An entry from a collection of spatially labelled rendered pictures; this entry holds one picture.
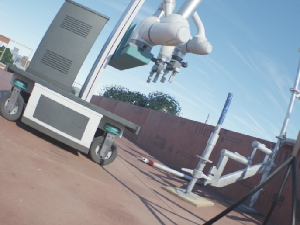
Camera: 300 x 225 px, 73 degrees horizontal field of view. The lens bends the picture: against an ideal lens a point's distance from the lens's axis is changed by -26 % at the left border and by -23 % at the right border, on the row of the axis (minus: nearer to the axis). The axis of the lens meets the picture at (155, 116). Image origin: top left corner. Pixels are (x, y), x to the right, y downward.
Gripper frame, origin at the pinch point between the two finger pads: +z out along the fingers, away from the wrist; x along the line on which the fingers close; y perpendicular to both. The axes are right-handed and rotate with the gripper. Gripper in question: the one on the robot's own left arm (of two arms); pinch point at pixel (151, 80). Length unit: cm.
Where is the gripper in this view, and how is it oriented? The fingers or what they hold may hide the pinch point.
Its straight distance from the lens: 200.9
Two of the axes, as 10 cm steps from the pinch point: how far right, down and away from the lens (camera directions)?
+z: -4.1, 9.1, -0.5
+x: -3.7, -1.1, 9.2
